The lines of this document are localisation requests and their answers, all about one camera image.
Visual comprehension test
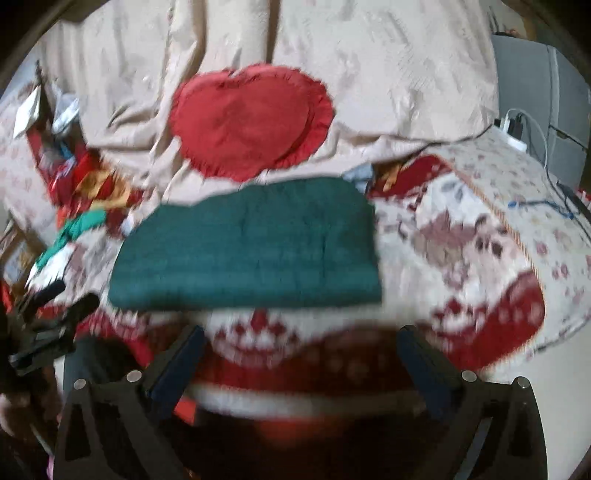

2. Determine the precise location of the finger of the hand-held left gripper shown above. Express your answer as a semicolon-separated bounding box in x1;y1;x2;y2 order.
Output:
55;293;100;332
24;279;66;320

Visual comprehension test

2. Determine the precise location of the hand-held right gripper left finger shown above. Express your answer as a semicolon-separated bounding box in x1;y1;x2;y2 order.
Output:
53;324;206;480

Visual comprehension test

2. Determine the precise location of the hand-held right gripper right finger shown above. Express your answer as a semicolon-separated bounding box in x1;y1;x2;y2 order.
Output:
398;324;549;480

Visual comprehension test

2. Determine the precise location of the green quilted puffer jacket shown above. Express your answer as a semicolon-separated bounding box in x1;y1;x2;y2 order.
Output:
108;178;384;310

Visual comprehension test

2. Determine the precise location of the teal green cloth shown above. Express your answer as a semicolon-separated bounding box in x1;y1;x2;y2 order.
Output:
34;210;105;271

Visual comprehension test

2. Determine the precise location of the red yellow patterned cloth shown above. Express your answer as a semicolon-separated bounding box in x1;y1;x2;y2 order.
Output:
28;129;145;232

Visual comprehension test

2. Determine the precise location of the white red floral blanket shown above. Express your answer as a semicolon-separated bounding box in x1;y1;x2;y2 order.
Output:
28;141;591;421

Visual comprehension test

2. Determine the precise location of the white paper card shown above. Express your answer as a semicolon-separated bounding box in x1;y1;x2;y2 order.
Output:
51;95;81;134
13;85;44;139

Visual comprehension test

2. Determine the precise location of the red ruffled cushion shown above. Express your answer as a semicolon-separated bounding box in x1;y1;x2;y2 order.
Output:
168;64;336;182

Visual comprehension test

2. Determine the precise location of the white power strip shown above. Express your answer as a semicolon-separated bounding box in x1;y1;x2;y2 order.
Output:
493;111;528;152

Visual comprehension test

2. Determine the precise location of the beige embossed bedspread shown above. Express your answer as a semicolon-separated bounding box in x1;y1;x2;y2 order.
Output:
37;0;502;206

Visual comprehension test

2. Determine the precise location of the grey cabinet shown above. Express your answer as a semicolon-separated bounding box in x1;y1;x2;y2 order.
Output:
492;34;591;185

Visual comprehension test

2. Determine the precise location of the blue cable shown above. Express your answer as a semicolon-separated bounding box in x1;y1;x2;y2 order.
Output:
508;196;576;220

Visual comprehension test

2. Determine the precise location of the black cable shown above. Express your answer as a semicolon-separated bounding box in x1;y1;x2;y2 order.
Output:
546;168;588;223

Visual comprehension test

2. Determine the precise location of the white cable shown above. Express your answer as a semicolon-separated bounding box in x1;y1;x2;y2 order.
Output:
507;108;551;172

